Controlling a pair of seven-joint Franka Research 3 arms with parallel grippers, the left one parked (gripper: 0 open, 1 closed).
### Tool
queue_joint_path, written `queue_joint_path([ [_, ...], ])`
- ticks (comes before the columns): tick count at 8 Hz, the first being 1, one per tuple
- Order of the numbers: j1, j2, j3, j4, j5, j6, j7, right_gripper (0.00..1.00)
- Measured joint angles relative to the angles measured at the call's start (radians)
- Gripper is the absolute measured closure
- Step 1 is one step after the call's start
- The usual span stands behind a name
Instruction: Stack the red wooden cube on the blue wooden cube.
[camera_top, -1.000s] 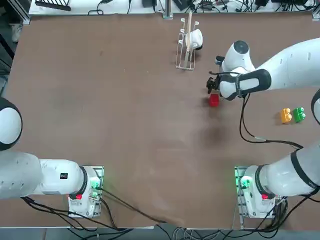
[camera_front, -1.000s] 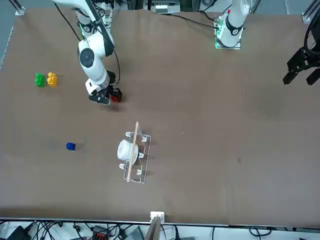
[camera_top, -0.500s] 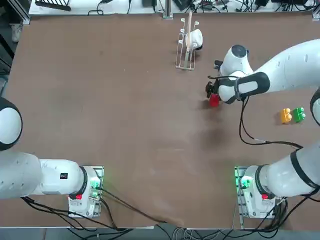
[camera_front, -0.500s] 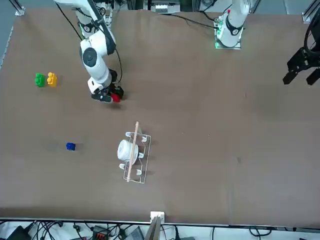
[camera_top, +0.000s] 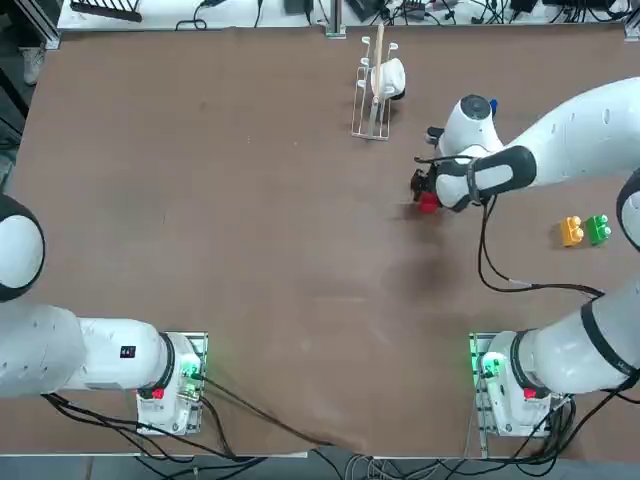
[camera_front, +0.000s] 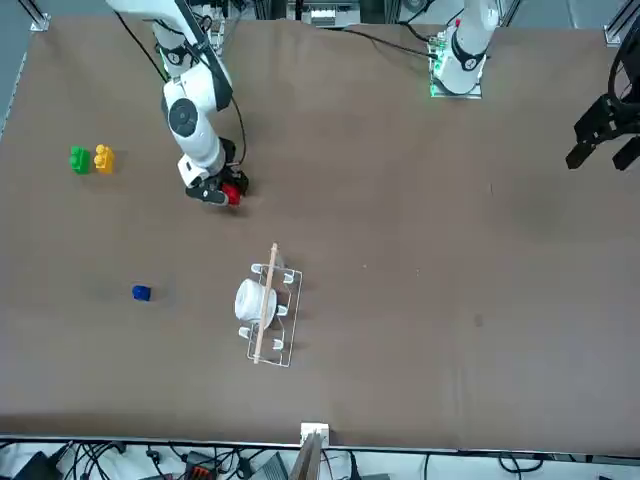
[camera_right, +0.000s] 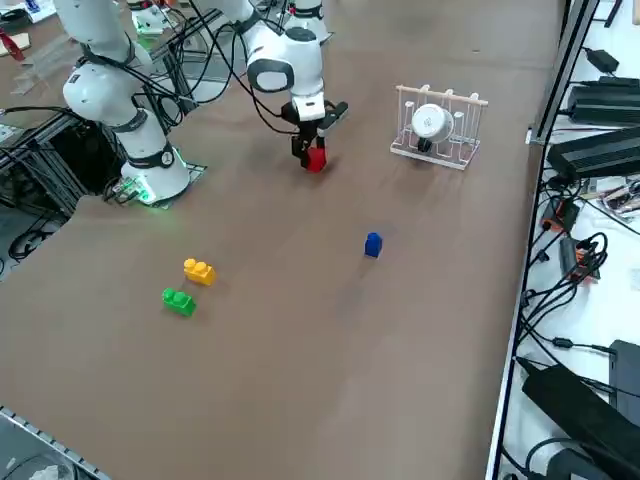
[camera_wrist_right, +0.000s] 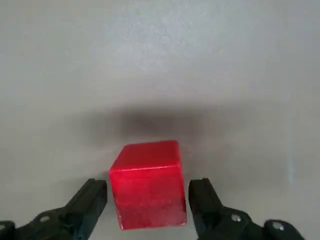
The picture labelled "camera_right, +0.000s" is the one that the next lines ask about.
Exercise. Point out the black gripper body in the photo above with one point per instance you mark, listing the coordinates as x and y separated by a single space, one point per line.
310 129

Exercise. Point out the red wooden cube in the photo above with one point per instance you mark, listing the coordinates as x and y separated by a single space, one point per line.
317 161

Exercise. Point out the blue wooden cube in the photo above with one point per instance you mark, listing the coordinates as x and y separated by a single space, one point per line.
373 246

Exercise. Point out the white cup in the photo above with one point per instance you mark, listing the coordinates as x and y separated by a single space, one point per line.
430 122

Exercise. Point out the yellow toy brick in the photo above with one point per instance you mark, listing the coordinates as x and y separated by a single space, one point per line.
199 272

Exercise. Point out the green toy brick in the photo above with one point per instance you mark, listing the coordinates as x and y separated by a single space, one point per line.
177 302

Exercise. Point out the orange and black device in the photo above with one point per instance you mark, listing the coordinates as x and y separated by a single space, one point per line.
582 260
562 215

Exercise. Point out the clear acrylic stand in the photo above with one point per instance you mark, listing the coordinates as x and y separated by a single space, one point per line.
45 65

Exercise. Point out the large black power brick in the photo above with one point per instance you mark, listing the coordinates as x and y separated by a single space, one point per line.
595 152
575 410
605 102

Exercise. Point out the small black power adapter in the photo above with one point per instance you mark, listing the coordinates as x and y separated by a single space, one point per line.
602 59

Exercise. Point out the wooden board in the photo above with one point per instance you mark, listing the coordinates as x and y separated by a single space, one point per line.
12 45

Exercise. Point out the black box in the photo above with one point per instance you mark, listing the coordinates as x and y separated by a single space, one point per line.
627 375

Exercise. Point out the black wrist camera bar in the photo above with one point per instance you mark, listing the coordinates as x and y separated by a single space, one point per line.
334 117

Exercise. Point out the white post bracket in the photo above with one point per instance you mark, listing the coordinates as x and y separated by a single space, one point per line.
536 136

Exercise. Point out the black aluminium frame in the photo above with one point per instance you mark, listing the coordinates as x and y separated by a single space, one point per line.
55 165

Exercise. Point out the aluminium camera post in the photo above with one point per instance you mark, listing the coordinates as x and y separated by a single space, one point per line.
567 65

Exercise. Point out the aluminium table edge rail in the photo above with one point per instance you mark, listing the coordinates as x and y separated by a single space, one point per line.
515 320

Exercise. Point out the slotted aluminium rail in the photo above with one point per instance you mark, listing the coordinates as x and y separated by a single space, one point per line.
50 440

